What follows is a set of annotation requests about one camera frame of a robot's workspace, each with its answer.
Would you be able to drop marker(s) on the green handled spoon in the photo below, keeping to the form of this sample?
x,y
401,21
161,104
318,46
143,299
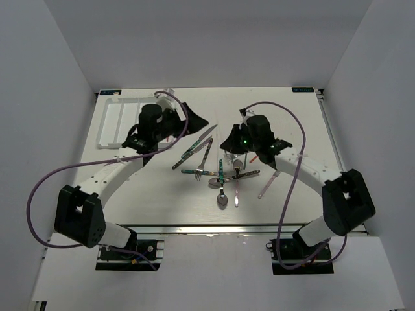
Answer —
x,y
222,199

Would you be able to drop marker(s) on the white divided utensil tray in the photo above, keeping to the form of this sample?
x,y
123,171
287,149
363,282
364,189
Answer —
x,y
118,118

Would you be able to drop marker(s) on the dark handled spoon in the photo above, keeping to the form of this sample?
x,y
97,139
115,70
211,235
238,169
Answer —
x,y
215,182

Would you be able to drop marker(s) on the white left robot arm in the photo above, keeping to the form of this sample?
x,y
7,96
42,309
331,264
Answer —
x,y
79,214

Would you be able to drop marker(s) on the green chopstick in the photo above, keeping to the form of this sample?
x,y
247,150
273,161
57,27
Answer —
x,y
245,160

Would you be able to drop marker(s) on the green handled fork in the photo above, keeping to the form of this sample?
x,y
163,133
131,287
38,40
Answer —
x,y
204,173

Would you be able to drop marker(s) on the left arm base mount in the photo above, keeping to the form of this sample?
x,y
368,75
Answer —
x,y
145,255

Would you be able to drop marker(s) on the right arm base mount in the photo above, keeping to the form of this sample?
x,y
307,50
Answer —
x,y
292,253

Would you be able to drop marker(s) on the grey handled fork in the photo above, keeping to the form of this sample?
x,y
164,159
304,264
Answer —
x,y
200,168

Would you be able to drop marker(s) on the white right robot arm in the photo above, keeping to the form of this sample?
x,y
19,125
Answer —
x,y
346,200

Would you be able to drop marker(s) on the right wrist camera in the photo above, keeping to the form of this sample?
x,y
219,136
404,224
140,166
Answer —
x,y
246,113

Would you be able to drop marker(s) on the pink handled knife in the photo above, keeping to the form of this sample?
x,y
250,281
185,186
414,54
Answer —
x,y
268,184

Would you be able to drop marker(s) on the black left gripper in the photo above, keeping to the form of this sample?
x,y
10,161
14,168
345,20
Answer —
x,y
181,125

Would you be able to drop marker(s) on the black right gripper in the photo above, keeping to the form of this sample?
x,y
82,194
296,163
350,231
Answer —
x,y
231,143

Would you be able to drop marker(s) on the pink handled spoon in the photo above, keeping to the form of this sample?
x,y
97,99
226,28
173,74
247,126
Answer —
x,y
237,165

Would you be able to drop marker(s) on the green handled table knife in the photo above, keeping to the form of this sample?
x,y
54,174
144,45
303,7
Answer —
x,y
196,147

